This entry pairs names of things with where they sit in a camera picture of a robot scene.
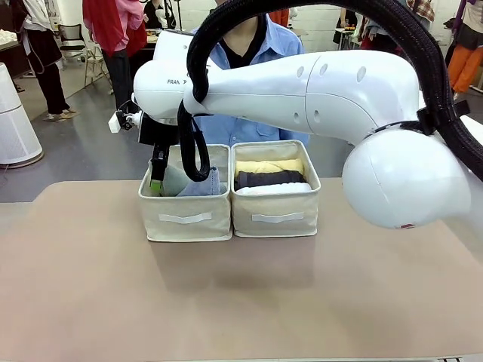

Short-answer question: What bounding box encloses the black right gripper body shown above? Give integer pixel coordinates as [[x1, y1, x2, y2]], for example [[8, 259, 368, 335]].
[[138, 112, 180, 152]]

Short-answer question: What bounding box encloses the grey-green cone-folded towel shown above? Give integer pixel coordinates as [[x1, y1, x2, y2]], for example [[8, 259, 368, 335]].
[[148, 158, 194, 198]]

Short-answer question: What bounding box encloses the light blue cone-folded towel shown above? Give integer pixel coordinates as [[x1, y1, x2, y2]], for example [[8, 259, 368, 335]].
[[177, 166, 229, 197]]

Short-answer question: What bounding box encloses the yellow towel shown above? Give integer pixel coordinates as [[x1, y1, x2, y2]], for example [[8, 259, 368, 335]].
[[234, 158, 305, 176]]

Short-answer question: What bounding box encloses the dark grey towel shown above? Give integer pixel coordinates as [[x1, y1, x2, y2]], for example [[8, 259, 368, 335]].
[[235, 170, 309, 189]]

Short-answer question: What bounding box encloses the white towel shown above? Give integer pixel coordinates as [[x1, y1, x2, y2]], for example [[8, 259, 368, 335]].
[[236, 183, 312, 196]]

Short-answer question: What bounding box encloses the metal folding stool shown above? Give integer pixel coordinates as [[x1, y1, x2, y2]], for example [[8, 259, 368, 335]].
[[85, 47, 114, 94]]

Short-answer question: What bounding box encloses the cream fabric storage bin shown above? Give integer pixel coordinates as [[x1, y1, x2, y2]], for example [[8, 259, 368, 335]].
[[229, 140, 322, 238], [137, 144, 233, 242]]

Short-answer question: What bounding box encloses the person in blue shirt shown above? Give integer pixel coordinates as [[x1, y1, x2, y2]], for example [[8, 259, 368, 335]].
[[192, 14, 311, 149]]

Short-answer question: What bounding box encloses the bystander in red top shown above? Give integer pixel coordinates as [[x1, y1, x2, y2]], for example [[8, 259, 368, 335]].
[[82, 0, 149, 114]]

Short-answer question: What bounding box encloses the bystander in black trousers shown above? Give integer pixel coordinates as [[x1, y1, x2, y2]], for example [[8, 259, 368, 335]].
[[11, 0, 78, 121]]

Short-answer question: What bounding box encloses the black mesh office chair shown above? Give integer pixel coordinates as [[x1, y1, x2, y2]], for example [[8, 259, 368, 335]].
[[58, 23, 87, 64]]

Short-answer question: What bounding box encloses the white air purifier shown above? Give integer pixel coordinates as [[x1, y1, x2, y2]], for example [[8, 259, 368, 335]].
[[0, 62, 43, 165]]

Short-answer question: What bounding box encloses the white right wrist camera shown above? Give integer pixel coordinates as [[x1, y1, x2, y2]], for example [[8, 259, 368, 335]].
[[108, 109, 143, 134]]

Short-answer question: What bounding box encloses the black cable sleeve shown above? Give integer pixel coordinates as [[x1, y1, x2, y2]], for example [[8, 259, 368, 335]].
[[177, 0, 483, 182]]

